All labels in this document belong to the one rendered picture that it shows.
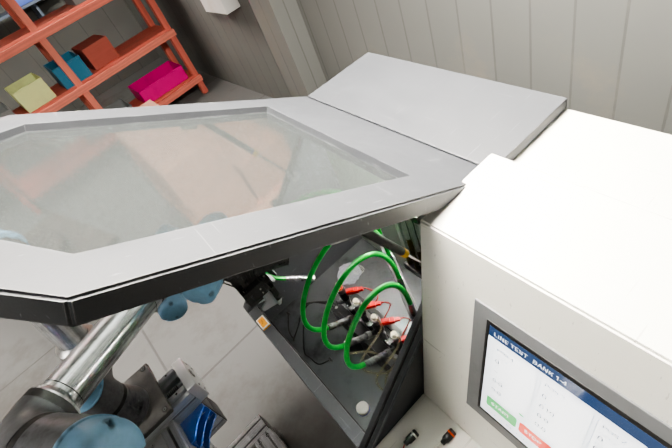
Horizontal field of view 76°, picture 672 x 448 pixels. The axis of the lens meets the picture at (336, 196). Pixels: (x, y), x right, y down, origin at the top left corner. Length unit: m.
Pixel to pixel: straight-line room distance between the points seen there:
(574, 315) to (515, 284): 0.09
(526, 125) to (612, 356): 0.54
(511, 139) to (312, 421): 1.82
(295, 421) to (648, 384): 1.96
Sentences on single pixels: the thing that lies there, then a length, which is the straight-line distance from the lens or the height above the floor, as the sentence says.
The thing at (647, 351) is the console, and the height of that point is 1.55.
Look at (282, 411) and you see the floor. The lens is 2.52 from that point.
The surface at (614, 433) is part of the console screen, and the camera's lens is 0.84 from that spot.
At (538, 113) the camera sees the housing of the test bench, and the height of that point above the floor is 1.50.
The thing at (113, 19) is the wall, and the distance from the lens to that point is 7.78.
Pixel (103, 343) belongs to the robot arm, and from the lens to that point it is 0.93.
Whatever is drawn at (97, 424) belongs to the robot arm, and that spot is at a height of 1.66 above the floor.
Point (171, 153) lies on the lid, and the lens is 0.94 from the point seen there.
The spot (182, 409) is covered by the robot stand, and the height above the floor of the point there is 0.93.
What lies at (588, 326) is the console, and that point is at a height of 1.53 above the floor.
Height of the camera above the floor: 2.16
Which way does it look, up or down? 41 degrees down
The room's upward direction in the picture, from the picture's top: 24 degrees counter-clockwise
